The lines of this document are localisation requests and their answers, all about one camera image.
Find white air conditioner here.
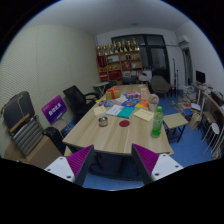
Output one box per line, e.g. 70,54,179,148
177,34,191,46

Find teal book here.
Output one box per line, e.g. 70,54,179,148
116,105,136,120

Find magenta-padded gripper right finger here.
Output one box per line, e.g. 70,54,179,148
131,143,184,185

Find wooden shelf unit with trophies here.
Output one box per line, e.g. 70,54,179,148
95,37,144,83

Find white stool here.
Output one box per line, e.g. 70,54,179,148
202,122,221,154

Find pile of books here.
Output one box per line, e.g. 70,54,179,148
171,85,201,116

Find wooden side desk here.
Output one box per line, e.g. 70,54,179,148
193,83,224,134

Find black round bin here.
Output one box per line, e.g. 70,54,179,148
42,126,67,156

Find upright beige box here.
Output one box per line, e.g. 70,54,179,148
140,87,148,100

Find black stand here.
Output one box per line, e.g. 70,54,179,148
171,58,180,98

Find black office chair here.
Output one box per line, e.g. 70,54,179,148
62,85,100,121

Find black monitor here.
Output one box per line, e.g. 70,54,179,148
195,70,207,84

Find brown paper bag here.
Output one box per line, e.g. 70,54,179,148
188,112,203,131

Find orange book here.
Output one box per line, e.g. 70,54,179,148
134,99,150,110

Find small beige book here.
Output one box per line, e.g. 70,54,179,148
93,105,108,118

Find white booklet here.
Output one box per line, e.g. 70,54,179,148
105,104,125,117

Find purple sign board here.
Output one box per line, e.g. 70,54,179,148
41,94,68,126

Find yellow gift box red ribbon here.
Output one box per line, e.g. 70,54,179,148
105,86,122,101

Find round red coaster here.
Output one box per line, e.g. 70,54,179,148
118,119,131,128

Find large beige book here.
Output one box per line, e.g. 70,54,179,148
132,108,155,123

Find blue and red book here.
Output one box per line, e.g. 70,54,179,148
98,99,115,108

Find grey armchair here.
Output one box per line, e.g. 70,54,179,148
149,75,172,98

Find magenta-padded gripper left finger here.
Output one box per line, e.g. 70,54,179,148
44,144,96,187

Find green drink bottle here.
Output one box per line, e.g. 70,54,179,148
151,105,165,139

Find black bag with tan trim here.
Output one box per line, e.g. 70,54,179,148
0,90,36,134

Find small metal cup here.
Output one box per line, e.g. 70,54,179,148
97,115,109,128

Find small wooden side table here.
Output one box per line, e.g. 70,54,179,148
162,112,189,144

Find pink flowers in pot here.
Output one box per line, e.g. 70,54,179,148
147,93,160,112

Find pink package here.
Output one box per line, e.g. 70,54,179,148
125,91,141,100

